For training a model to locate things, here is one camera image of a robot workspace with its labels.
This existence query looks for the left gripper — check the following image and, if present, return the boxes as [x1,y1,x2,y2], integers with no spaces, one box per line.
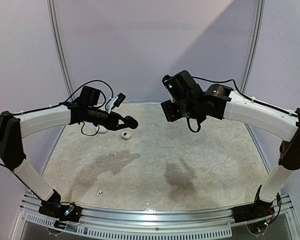
[86,106,131,131]

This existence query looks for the black charging case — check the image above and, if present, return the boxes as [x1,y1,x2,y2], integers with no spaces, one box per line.
[124,115,139,130]

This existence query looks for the white oval charging case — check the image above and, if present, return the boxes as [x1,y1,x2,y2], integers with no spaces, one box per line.
[96,125,108,134]

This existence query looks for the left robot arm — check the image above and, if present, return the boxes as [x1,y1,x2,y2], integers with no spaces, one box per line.
[0,83,138,217]

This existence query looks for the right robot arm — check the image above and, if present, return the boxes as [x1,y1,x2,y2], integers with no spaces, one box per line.
[161,70,300,218]

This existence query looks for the white open charging case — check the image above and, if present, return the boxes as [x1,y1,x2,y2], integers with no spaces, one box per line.
[120,131,132,140]

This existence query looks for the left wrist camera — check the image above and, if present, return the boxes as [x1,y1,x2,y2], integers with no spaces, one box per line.
[105,92,126,114]

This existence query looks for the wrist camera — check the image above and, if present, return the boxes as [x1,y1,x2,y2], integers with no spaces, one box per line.
[162,74,173,88]
[105,92,126,114]

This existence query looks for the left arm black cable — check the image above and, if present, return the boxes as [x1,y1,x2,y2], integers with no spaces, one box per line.
[0,79,115,171]

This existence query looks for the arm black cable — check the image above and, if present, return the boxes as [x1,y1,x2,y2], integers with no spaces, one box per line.
[186,77,300,161]
[0,79,115,171]

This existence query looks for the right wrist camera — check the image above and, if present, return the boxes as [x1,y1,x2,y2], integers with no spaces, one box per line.
[162,74,173,88]

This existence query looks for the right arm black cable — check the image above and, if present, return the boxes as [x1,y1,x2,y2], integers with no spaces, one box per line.
[186,77,300,161]

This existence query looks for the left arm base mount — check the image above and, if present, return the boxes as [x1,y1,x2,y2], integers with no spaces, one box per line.
[38,198,83,223]

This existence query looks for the right aluminium corner post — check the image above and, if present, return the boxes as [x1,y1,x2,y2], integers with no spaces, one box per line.
[238,0,265,94]

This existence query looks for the aluminium corner post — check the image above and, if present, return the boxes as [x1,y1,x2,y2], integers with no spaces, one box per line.
[47,0,75,101]
[238,0,265,94]

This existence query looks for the aluminium front rail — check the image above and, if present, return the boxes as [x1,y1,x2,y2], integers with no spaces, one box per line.
[13,194,300,240]

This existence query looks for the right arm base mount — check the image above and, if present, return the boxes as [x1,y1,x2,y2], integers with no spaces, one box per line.
[231,197,275,223]

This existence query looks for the left aluminium corner post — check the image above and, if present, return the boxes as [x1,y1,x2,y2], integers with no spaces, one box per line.
[47,0,75,101]

